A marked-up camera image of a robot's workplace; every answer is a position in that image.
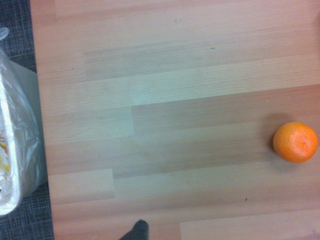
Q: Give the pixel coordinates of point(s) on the grey waste bin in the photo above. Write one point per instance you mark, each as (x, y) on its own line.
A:
(31, 85)

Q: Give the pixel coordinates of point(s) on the orange tangerine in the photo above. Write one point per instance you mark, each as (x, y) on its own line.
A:
(295, 142)

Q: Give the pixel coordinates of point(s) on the clear plastic bin liner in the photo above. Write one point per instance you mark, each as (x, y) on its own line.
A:
(12, 130)

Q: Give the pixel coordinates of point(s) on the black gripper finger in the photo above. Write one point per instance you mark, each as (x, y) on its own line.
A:
(139, 231)

